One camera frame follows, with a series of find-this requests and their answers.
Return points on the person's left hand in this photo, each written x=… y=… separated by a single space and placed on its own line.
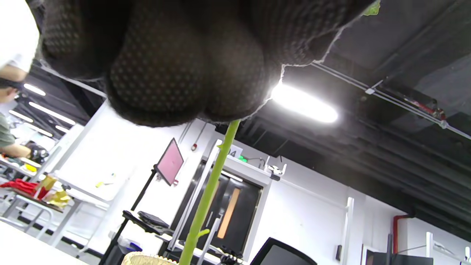
x=184 y=55

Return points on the gold flower pot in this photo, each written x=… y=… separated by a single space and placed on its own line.
x=147 y=259

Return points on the pink screen monitor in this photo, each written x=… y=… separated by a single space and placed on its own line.
x=170 y=162

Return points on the bright ceiling light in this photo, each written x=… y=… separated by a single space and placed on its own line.
x=305 y=105

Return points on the ceiling strip light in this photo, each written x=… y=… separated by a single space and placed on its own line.
x=34 y=89
x=51 y=113
x=38 y=130

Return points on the green plant stem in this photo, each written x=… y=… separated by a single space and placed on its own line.
x=243 y=209

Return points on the yellow foil item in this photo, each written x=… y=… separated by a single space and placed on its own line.
x=59 y=198

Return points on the black office chair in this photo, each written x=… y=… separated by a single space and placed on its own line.
x=279 y=254

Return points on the ceiling conduit pipe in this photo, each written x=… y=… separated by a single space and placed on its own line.
x=404 y=99

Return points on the red pipe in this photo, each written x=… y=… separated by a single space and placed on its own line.
x=395 y=232

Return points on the white frame post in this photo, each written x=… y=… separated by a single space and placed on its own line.
x=347 y=228

